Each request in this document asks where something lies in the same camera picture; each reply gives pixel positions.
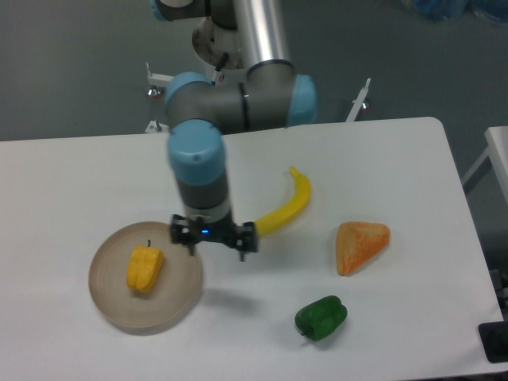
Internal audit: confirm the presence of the yellow toy bell pepper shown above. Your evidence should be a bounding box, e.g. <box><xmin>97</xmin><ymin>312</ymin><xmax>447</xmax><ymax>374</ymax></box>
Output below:
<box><xmin>126</xmin><ymin>240</ymin><xmax>164</xmax><ymax>293</ymax></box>

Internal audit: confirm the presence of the blue bag in background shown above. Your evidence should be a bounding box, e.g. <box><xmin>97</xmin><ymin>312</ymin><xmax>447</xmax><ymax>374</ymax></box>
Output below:
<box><xmin>410</xmin><ymin>0</ymin><xmax>468</xmax><ymax>21</ymax></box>

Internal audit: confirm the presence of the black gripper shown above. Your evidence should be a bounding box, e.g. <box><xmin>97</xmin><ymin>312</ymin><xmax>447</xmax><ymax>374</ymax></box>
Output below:
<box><xmin>169</xmin><ymin>212</ymin><xmax>259</xmax><ymax>262</ymax></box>

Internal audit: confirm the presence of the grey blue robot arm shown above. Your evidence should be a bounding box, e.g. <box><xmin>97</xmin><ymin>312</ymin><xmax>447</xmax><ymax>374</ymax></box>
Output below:
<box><xmin>151</xmin><ymin>1</ymin><xmax>318</xmax><ymax>256</ymax></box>

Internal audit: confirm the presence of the black device at table edge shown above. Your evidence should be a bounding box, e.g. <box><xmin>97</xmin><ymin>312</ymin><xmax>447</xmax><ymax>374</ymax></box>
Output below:
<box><xmin>478</xmin><ymin>321</ymin><xmax>508</xmax><ymax>364</ymax></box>

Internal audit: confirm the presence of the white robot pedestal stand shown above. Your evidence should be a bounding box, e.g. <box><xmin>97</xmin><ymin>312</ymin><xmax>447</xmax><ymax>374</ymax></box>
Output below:
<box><xmin>143</xmin><ymin>17</ymin><xmax>372</xmax><ymax>134</ymax></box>

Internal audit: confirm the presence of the yellow toy banana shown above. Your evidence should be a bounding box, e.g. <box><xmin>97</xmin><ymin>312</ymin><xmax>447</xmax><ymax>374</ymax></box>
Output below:
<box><xmin>255</xmin><ymin>167</ymin><xmax>312</xmax><ymax>237</ymax></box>

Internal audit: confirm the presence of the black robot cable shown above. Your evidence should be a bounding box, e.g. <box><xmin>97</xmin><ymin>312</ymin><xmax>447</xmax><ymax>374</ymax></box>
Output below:
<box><xmin>212</xmin><ymin>52</ymin><xmax>229</xmax><ymax>87</ymax></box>

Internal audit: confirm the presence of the beige round plate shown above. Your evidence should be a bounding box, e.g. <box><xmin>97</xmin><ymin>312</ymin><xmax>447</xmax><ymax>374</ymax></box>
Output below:
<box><xmin>88</xmin><ymin>221</ymin><xmax>202</xmax><ymax>334</ymax></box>

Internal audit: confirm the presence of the green toy bell pepper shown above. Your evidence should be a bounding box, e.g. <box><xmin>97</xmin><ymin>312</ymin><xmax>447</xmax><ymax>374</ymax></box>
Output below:
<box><xmin>294</xmin><ymin>295</ymin><xmax>348</xmax><ymax>341</ymax></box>

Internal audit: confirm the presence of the orange triangular toy sandwich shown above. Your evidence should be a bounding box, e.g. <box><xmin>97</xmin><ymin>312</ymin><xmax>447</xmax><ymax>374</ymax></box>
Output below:
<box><xmin>336</xmin><ymin>221</ymin><xmax>391</xmax><ymax>276</ymax></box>

